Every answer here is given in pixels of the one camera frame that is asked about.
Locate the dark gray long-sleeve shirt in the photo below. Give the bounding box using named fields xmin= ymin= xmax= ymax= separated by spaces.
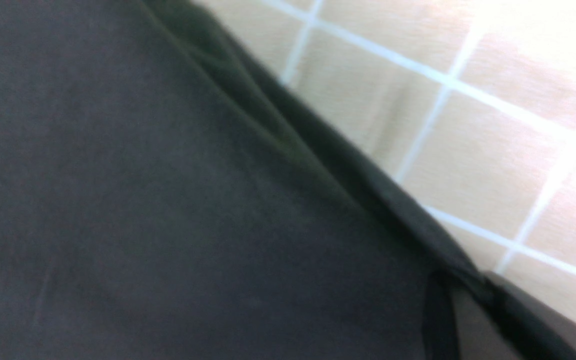
xmin=0 ymin=0 xmax=576 ymax=360

